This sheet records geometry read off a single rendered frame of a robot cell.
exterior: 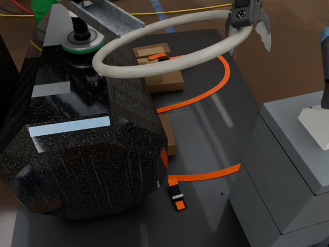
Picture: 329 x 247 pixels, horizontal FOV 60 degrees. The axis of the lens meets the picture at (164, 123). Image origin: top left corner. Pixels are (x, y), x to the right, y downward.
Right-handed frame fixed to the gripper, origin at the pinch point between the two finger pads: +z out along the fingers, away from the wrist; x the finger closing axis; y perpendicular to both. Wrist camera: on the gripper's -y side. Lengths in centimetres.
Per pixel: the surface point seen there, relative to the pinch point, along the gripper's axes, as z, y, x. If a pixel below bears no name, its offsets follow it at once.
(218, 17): -6.6, 17.9, 11.8
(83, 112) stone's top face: 17, -3, 67
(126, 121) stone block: 26, 4, 54
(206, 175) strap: 102, 50, 44
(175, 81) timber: 65, 120, 83
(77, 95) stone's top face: 13, 4, 74
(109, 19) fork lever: -12, 21, 57
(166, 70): -7.0, -23.6, 15.0
